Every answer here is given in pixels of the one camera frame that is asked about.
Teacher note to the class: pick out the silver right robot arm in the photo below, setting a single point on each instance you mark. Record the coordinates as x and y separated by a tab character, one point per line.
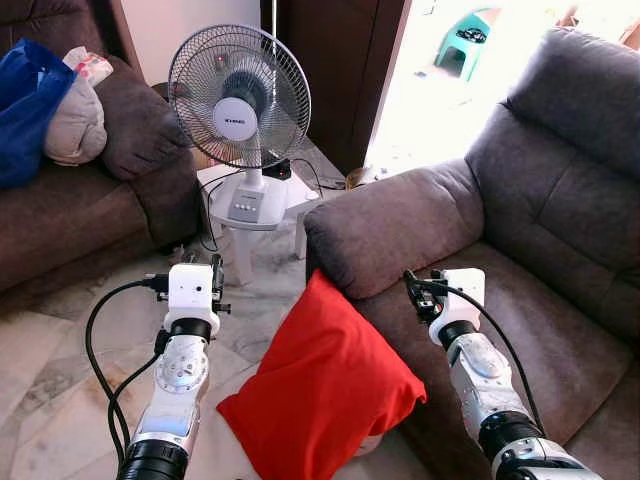
490	390

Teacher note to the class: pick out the red pillow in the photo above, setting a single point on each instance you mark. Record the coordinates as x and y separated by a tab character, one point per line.
320	385

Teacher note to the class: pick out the brown fabric sofa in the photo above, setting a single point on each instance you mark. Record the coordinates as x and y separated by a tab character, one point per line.
70	220

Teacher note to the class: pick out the white plastic stool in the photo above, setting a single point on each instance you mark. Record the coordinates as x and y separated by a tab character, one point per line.
243	250

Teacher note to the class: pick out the black power adapter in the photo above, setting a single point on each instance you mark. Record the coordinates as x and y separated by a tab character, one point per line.
278	169

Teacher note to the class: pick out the white table fan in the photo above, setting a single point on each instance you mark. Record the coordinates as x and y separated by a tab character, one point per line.
238	100

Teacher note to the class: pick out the dark wooden cabinet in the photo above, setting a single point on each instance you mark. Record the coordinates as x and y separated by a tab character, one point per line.
340	70

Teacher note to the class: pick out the red and white packet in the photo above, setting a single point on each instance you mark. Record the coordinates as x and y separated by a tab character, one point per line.
90	66

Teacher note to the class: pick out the teal plastic stool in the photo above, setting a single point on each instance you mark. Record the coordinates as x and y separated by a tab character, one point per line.
465	45

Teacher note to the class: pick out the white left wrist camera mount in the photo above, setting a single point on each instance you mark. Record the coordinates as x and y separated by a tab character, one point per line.
190	288

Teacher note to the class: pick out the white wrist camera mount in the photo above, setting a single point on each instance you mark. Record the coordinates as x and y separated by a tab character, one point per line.
190	288
468	290

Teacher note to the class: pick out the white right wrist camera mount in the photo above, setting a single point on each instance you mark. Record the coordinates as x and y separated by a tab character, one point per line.
468	290

